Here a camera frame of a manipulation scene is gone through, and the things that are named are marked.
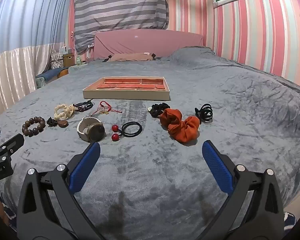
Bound brick print cardboard tray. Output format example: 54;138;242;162
82;76;171;101

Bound red string bracelet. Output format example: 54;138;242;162
91;101;122;117

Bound brown pendant with black cord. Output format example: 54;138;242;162
46;117;69;128

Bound cream carved bracelet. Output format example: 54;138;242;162
54;103;75;121

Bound small cardboard box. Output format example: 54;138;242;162
63;53;75;67

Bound black hair claw clip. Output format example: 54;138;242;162
194;103;214;124

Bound pink headboard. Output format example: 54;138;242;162
93;29;205;61

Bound blue padded bench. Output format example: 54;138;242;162
36;67;70;84

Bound brown wooden bead bracelet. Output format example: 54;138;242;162
22;116;46;137

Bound black hair tie red balls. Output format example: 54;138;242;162
111;121;143;142

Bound tan pillow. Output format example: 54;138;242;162
102;52;157;62

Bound black leather bracelet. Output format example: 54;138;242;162
73;100;94;112

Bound blue patterned cloth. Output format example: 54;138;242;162
0;189;17;232
283;212;297;234

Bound black scrunchie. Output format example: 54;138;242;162
148;102;170;118

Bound orange scrunchie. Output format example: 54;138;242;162
159;108;200;143

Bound patterned storage bag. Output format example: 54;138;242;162
50;50;64;69

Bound grey striped hanging cloth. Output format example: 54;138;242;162
73;0;171;55

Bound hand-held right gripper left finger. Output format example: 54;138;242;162
16;141;101;240

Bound beige strap wrist watch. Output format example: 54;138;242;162
76;116;106;143

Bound blue and white curtain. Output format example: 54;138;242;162
0;0;74;122

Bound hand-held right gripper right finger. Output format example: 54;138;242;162
202;140;284;240

